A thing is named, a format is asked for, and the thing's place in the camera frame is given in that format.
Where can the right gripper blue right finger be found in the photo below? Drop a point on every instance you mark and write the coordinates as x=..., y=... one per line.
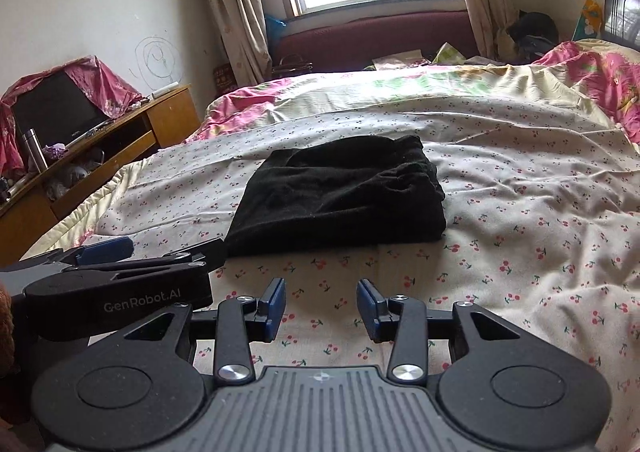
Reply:
x=401, y=320

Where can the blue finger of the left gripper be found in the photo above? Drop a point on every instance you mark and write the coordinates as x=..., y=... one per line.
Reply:
x=211, y=254
x=102, y=252

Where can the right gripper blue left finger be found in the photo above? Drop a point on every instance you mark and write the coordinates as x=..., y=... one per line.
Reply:
x=240, y=321

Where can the black pants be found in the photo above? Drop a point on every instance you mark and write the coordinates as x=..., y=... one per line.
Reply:
x=352, y=192

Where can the wooden tv cabinet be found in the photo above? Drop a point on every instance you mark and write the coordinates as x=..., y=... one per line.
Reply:
x=30, y=213

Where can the steel thermos bottle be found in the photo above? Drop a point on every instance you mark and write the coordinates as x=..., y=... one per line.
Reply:
x=35, y=151

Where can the pink cloth over television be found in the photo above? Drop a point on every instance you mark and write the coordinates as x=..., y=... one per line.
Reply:
x=105, y=89

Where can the black television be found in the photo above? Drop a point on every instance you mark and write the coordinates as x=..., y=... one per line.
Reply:
x=57, y=110

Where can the cherry print bed sheet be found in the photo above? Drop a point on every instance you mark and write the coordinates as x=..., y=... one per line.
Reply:
x=541, y=204

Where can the maroon sofa bench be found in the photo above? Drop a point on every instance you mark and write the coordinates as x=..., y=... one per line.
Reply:
x=354, y=45

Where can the pink floral quilt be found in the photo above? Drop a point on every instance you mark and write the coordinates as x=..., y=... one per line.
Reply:
x=596, y=78

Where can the black bag by curtain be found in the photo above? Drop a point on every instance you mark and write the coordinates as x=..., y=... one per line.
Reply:
x=534, y=34

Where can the dark wooden headboard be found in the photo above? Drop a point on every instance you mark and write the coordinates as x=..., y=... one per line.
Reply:
x=621, y=23

